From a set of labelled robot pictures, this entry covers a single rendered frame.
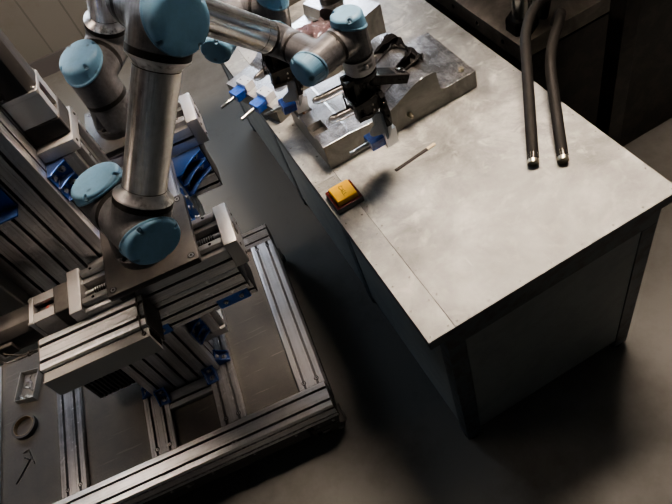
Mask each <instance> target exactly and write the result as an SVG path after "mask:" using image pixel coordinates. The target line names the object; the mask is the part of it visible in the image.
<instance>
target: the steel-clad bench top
mask: <svg viewBox="0 0 672 504"><path fill-rule="evenodd" d="M371 1H374V2H377V3H380V5H381V9H382V14H383V19H384V24H385V28H386V32H389V33H393V34H395V35H396V36H398V37H401V38H402V40H403V42H404V44H406V43H408V42H410V41H412V40H413V39H415V38H417V37H419V36H421V35H422V34H424V33H426V32H428V33H429V34H430V35H431V36H433V37H434V38H435V39H437V40H438V41H439V42H440V43H442V44H443V45H444V46H445V47H447V48H448V49H449V50H450V51H452V52H453V53H454V54H455V55H457V56H458V57H459V58H460V59H462V60H463V61H464V62H465V63H467V64H468V65H469V66H470V67H472V68H473V69H474V70H475V71H476V80H477V87H476V88H474V89H472V90H471V91H469V92H467V93H465V94H464V95H462V96H460V97H458V98H457V99H455V100H453V101H451V102H449V103H448V104H446V105H444V106H442V107H441V108H439V109H437V110H435V111H434V112H432V113H430V114H428V115H427V116H425V117H423V118H421V119H420V120H418V121H416V122H414V123H413V124H411V125H409V126H407V127H406V128H404V129H402V130H400V131H398V132H397V134H398V138H399V142H398V143H396V144H394V145H393V146H391V147H389V148H387V147H386V146H385V145H384V146H382V147H380V148H379V149H377V150H375V151H372V149H371V148H369V149H367V150H365V151H363V152H362V153H360V154H358V155H356V156H355V157H353V158H351V159H349V160H347V161H346V162H344V163H342V164H340V165H339V166H337V167H335V168H333V169H332V170H331V168H330V167H329V166H328V165H327V163H326V162H325V161H324V159H323V158H322V157H321V156H320V154H319V153H318V152H317V151H316V149H315V148H314V147H313V145H312V144H311V143H310V142H309V140H308V139H307V138H306V137H305V135H304V134H303V133H302V131H301V130H300V129H299V128H298V126H297V125H296V124H295V122H294V120H293V117H292V115H290V116H289V117H287V118H286V119H285V120H284V121H283V122H282V123H280V122H278V121H276V120H275V119H273V118H271V117H269V116H268V115H267V116H264V113H261V115H262V116H263V118H264V119H265V120H266V122H267V123H268V125H269V126H270V127H271V129H272V130H273V131H274V133H275V134H276V135H277V137H278V138H279V140H280V141H281V142H282V144H283V145H284V146H285V148H286V149H287V151H288V152H289V153H290V155H291V156H292V157H293V159H294V160H295V161H296V163H297V164H298V166H299V167H300V168H301V170H302V171H303V172H304V174H305V175H306V177H307V178H308V179H309V181H310V182H311V183H312V185H313V186H314V187H315V189H316V190H317V192H318V193H319V194H320V196H321V197H322V198H323V200H324V201H325V202H326V204H327V205H328V207H329V208H330V209H331V211H332V212H333V213H334V215H335V216H336V218H337V219H338V220H339V222H340V223H341V224H342V226H343V227H344V228H345V230H346V231H347V233H348V234H349V235H350V237H351V238H352V239H353V241H354V242H355V244H356V245H357V246H358V248H359V249H360V250H361V252H362V253H363V254H364V256H365V257H366V259H367V260H368V261H369V263H370V264H371V265H372V267H373V268H374V269H375V271H376V272H377V274H378V275H379V276H380V278H381V279H382V280H383V282H384V283H385V285H386V286H387V287H388V289H389V290H390V291H391V293H392V294H393V295H394V297H395V298H396V300H397V301H398V302H399V304H400V305H401V306H402V308H403V309H404V311H405V312H406V313H407V315H408V316H409V317H410V319H411V320H412V321H413V323H414V324H415V326H416V327H417V328H418V330H419V331H420V332H421V334H422V335H423V336H424V338H425V339H426V341H427V342H428V343H429V344H430V343H431V342H433V341H435V340H436V339H438V338H440V337H441V336H443V335H444V334H446V333H448V332H449V331H451V330H453V329H454V328H456V327H458V326H459V325H461V324H462V323H464V322H466V321H467V320H469V319H471V318H472V317H474V316H475V315H477V314H479V313H480V312H482V311H484V310H485V309H487V308H489V307H490V306H492V305H493V304H495V303H497V302H498V301H500V300H502V299H503V298H505V297H507V296H508V295H510V294H511V293H513V292H515V291H516V290H518V289H520V288H521V287H523V286H525V285H526V284H528V283H529V282H531V281H533V280H534V279H536V278H538V277H539V276H541V275H543V274H544V273H546V272H547V271H549V270H551V269H552V268H554V267H556V266H557V265H559V264H560V263H562V262H564V261H565V260H567V259H569V258H570V257H572V256H574V255H575V254H577V253H578V252H580V251H582V250H583V249H585V248H587V247H588V246H590V245H592V244H593V243H595V242H596V241H598V240H600V239H601V238H603V237H605V236H606V235H608V234H610V233H611V232H613V231H614V230H616V229H618V228H619V227H621V226H623V225H624V224H626V223H628V222H629V221H631V220H632V219H634V218H636V217H637V216H639V215H641V214H642V213H644V212H645V211H647V210H649V209H650V208H652V207H654V206H655V205H657V204H659V203H660V202H662V201H663V200H665V199H667V198H668V197H670V196H672V183H671V182H670V181H668V180H667V179H665V178H664V177H663V176H661V175H660V174H659V173H657V172H656V171H655V170H653V169H652V168H651V167H649V166H648V165H647V164H645V163H644V162H642V161H641V160H640V159H638V158H637V157H636V156H634V155H633V154H632V153H630V152H629V151H628V150H626V149H625V148H624V147H622V146H621V145H620V144H618V143H617V142H615V141H614V140H613V139H611V138H610V137H609V136H607V135H606V134H605V133H603V132H602V131H601V130H599V129H598V128H597V127H595V126H594V125H592V124H591V123H590V122H588V121H587V120H586V119H584V118H583V117H582V116H580V115H579V114H578V113H576V112H575V111H574V110H572V109H571V108H570V107H568V106H567V105H565V104H564V103H563V102H561V105H562V112H563V119H564V126H565V133H566V140H567V146H568V153H569V161H568V162H567V163H565V164H559V163H558V162H557V158H556V150H555V143H554V136H553V128H552V121H551V114H550V106H549V99H548V92H547V90H545V89H544V88H542V87H541V86H540V85H538V84H537V83H536V82H534V93H535V107H536V121H537V135H538V149H539V164H538V165H537V166H528V165H527V152H526V136H525V120H524V104H523V88H522V72H521V71H520V70H518V69H517V68H515V67H514V66H513V65H511V64H510V63H509V62H507V61H506V60H505V59H503V58H502V57H501V56H499V55H498V54H497V53H495V52H494V51H492V50H491V49H490V48H488V47H487V46H486V45H484V44H483V43H482V42H480V41H479V40H478V39H476V38H475V37H474V36H472V35H471V34H470V33H468V32H467V31H465V30H464V29H463V28H461V27H460V26H459V25H457V24H456V23H455V22H453V21H452V20H451V19H449V18H448V17H447V16H445V15H444V14H442V13H441V12H440V11H438V10H437V9H436V8H434V7H433V6H432V5H430V4H429V3H428V2H426V1H425V0H371ZM432 143H435V144H436V145H435V146H434V147H432V148H431V149H429V150H428V151H426V152H425V153H423V154H422V155H420V156H419V157H417V158H416V159H415V160H413V161H412V162H410V163H409V164H407V165H406V166H404V167H403V168H401V169H400V170H398V171H397V172H396V171H395V170H394V169H396V168H397V167H399V166H400V165H402V164H403V163H404V162H406V161H407V160H409V159H410V158H412V157H413V156H415V155H416V154H418V153H419V152H421V151H422V150H424V149H425V148H426V147H428V146H429V145H431V144H432ZM333 171H334V172H333ZM346 179H347V180H349V179H350V180H351V182H352V183H353V184H354V185H355V186H356V188H357V189H358V190H359V191H360V193H361V194H362V195H363V197H364V201H363V202H361V203H359V204H358V205H356V206H354V207H352V208H351V209H349V210H347V211H346V212H344V213H342V214H340V215H339V214H338V212H337V211H336V210H335V208H334V207H333V206H332V204H331V203H330V202H329V200H328V199H327V197H326V195H325V193H326V192H328V190H329V189H330V188H332V187H334V186H335V185H337V184H339V183H341V182H342V181H344V180H346ZM340 180H341V181H340ZM362 208H363V209H362ZM366 213H367V214H366ZM373 222H374V223H373ZM384 236H385V237H384ZM395 250H396V251H395ZM406 264H407V265H406ZM417 278H418V279H417ZM424 287H425V288H424ZM428 292H429V293H428ZM435 301H436V302H435ZM439 306H440V307H439ZM446 315H447V316H446ZM450 320H451V321H450Z"/></svg>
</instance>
